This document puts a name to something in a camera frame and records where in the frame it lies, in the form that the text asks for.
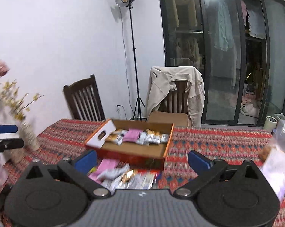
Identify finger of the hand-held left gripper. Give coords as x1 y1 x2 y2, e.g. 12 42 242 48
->
0 138 24 150
0 123 18 134

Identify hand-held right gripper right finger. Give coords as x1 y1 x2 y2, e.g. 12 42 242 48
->
174 149 267 198

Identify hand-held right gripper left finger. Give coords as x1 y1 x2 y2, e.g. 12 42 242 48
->
19 149 111 198

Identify orange cardboard box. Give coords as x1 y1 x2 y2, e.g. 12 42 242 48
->
84 119 175 170

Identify pile of snack packets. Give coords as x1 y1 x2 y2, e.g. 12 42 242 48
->
88 158 160 190

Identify row of sorted snack packets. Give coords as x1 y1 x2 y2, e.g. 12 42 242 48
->
105 128 169 146

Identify small floral patterned vase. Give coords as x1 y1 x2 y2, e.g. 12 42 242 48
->
21 120 40 151

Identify yellow artificial flowers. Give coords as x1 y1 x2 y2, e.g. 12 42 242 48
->
0 80 46 121

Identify wooden chair under jacket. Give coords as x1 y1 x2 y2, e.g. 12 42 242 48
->
147 80 190 127

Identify pink artificial flowers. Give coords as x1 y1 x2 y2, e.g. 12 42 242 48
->
0 60 10 83

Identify brown round bun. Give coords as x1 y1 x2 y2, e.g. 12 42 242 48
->
259 147 273 161

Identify white plush toy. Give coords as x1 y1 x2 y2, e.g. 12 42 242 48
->
241 104 260 117

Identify purple tissue pack in bag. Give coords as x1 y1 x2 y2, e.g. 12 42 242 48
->
261 120 285 201

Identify beige jacket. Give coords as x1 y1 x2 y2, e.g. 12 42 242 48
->
145 66 205 127

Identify dark wooden chair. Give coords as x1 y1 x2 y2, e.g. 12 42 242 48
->
63 74 106 121

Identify white paper roll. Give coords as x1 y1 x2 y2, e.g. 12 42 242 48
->
266 116 279 130

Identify black framed sliding glass door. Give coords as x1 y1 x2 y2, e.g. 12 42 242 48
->
158 0 285 127

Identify hanging pale shirt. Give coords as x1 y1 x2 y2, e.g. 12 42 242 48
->
215 1 235 52

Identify studio light on stand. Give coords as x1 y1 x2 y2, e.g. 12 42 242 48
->
115 0 145 121

